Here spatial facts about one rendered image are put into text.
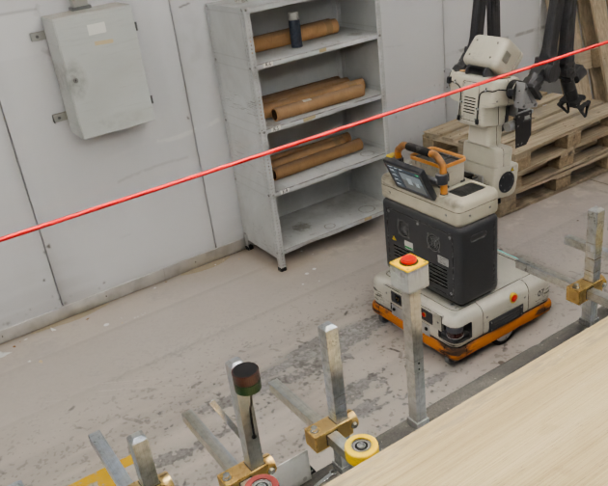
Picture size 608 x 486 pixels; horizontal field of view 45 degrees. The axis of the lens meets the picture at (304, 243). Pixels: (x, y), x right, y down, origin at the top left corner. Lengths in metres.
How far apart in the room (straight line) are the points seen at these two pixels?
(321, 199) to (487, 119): 1.86
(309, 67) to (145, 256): 1.55
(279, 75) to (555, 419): 3.20
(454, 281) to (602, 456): 1.69
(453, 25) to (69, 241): 3.02
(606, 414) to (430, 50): 3.82
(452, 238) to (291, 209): 1.84
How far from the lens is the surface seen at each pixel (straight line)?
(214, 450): 1.90
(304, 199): 4.89
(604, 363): 2.06
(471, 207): 3.19
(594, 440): 1.82
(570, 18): 3.46
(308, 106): 4.26
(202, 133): 4.41
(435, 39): 5.37
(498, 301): 3.50
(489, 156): 3.49
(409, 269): 1.80
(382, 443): 2.08
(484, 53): 3.41
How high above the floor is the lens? 2.10
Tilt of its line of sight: 26 degrees down
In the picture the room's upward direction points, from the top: 7 degrees counter-clockwise
